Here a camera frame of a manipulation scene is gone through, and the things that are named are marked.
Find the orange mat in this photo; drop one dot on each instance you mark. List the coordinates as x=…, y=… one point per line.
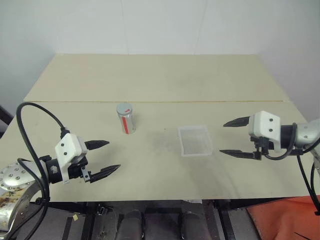
x=280, y=220

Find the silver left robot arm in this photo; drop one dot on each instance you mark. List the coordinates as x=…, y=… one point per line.
x=12, y=175

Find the small white label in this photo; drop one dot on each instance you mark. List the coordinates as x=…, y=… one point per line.
x=193, y=201

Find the black table frame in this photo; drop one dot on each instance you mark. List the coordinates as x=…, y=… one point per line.
x=225, y=220

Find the light grey round lid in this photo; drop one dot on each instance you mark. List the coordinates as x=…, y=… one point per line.
x=123, y=109

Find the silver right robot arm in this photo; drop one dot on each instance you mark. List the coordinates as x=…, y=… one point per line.
x=307, y=135

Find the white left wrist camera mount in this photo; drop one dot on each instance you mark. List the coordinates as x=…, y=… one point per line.
x=66, y=147

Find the small yellow tag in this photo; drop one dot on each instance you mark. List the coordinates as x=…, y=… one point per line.
x=75, y=218

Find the clear plastic tray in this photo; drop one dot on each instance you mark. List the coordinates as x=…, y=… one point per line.
x=196, y=141

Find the dark rounded shape with clamp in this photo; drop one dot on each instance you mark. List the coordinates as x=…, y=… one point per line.
x=105, y=225

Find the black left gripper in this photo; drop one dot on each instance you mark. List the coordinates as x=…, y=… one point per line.
x=75, y=171

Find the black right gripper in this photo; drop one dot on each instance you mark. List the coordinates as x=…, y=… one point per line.
x=260, y=145

